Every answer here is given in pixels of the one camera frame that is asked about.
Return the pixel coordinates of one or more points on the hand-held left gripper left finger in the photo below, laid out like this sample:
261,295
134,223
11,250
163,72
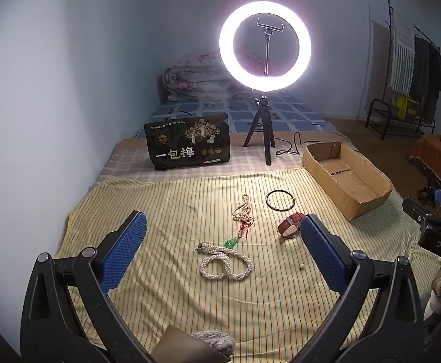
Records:
124,249

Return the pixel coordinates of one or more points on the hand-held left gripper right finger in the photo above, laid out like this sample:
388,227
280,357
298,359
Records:
322,253

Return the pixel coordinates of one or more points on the cardboard box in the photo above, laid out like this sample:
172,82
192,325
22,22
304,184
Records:
356,193

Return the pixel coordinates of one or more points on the thin pearl strand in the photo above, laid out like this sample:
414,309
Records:
246,197

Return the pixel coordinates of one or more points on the person's right hand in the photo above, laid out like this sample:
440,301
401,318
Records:
438,287

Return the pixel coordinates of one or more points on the orange cloth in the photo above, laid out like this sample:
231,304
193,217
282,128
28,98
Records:
436,151

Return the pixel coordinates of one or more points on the yellow striped cloth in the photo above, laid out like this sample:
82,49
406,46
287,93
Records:
167,215

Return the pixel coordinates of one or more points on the black bangle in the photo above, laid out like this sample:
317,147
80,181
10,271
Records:
266,199

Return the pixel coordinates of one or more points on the checked bed sheet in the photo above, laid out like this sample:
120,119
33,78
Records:
129,158

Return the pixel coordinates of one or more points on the yellow box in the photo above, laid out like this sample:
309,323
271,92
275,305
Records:
407,106

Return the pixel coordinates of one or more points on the brown flat board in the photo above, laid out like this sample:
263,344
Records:
179,346

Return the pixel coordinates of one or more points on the black shoe rack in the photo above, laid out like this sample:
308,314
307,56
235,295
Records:
375,102

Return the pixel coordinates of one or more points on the dark hanging garments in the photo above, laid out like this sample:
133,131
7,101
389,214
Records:
428,79

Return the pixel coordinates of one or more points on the black snack bag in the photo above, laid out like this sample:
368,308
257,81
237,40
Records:
186,140

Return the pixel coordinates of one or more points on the grey knitted slipper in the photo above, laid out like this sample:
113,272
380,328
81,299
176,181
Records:
215,340

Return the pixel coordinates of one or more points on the black tripod legs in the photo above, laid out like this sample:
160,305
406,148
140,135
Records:
260,121

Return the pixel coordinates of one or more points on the white striped towel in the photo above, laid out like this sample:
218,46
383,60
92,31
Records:
402,53

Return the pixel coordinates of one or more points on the blue patterned bed sheet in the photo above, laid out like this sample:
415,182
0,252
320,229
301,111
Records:
213,107

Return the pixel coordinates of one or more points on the folded floral quilt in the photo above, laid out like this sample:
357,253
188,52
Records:
194,79

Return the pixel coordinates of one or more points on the black clothes rack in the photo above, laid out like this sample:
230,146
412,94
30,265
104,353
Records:
387,7

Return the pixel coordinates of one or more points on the black phone holder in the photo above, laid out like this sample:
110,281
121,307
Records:
269,45

